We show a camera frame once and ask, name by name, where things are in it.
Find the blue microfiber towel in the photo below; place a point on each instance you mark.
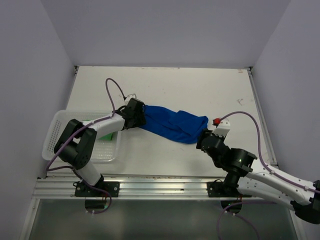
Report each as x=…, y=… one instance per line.
x=181, y=126

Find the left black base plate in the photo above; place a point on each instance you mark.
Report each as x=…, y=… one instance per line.
x=85, y=191

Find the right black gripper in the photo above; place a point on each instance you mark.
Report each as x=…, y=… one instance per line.
x=204, y=132

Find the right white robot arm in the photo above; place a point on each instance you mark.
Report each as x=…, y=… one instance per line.
x=248, y=175

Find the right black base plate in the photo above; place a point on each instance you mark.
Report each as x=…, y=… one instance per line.
x=216, y=189

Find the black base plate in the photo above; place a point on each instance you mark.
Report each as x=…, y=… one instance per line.
x=85, y=191
x=216, y=189

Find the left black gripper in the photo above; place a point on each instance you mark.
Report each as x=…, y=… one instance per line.
x=141, y=121

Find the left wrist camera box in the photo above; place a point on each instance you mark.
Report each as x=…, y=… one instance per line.
x=129, y=97

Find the aluminium mounting rail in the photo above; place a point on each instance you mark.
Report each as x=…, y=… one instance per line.
x=133, y=188

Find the clear plastic basket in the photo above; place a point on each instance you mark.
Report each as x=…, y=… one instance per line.
x=104, y=150

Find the green microfiber towel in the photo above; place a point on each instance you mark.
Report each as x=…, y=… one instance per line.
x=108, y=136

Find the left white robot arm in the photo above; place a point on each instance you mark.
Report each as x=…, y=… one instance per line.
x=76, y=143

